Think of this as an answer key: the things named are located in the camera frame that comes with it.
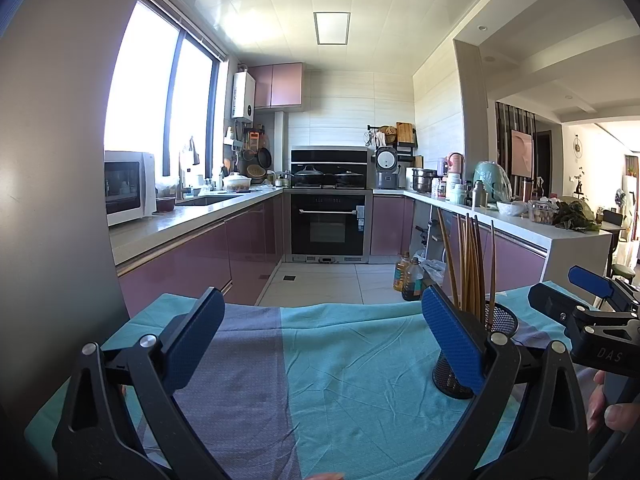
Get white and grey rice cooker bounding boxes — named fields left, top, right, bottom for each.
left=375, top=146, right=400, bottom=190

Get rectangular ceiling light panel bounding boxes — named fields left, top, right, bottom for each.
left=314, top=11, right=349, bottom=46

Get white microwave oven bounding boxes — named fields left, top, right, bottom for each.
left=104, top=150, right=157, bottom=227

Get black dining chair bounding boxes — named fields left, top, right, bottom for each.
left=601, top=208, right=628, bottom=261

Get clear food container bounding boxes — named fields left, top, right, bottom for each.
left=529, top=200, right=557, bottom=225

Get leafy green vegetables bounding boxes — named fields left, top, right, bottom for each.
left=555, top=200, right=601, bottom=232

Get bunch of wooden chopsticks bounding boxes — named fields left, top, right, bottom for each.
left=436, top=207, right=497, bottom=331

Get steel stockpot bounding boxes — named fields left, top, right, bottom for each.
left=412, top=167, right=437, bottom=193

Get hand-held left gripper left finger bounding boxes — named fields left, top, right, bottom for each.
left=51, top=286, right=228, bottom=480

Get large kitchen window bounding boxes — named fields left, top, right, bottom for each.
left=104, top=0, right=228, bottom=181

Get white wall water heater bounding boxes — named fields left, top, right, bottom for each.
left=231, top=71, right=256, bottom=121

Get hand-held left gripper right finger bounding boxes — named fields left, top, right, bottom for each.
left=421, top=284, right=590, bottom=480

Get dark sauce bottle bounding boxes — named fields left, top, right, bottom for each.
left=402, top=257, right=426, bottom=302

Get steel kitchen faucet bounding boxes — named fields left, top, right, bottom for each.
left=177, top=136, right=201, bottom=200

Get kitchen sink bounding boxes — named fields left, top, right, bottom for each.
left=177, top=194, right=246, bottom=207

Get black wall storage rack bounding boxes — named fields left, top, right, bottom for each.
left=367, top=121, right=418, bottom=158

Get black integrated stove oven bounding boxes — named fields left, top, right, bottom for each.
left=285, top=146, right=373, bottom=265

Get person's right hand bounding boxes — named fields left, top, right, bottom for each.
left=586, top=369, right=640, bottom=434

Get teal and grey tablecloth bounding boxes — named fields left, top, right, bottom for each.
left=25, top=280, right=601, bottom=480

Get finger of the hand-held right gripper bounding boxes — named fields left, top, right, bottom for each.
left=528, top=282, right=593, bottom=326
left=568, top=266, right=640, bottom=313

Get black mesh utensil holder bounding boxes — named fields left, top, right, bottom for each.
left=431, top=301, right=521, bottom=401

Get yellow cooking oil bottle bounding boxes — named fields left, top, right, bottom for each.
left=393, top=252, right=412, bottom=292

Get pink upper wall cabinets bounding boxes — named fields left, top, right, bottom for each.
left=248, top=62, right=304, bottom=110

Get green air fryer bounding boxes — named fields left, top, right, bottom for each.
left=473, top=161, right=512, bottom=203

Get pink wall picture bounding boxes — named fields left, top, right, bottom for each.
left=511, top=129, right=533, bottom=178

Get purple kitchen base cabinets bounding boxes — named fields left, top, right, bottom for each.
left=371, top=195, right=547, bottom=296
left=116, top=194, right=286, bottom=318

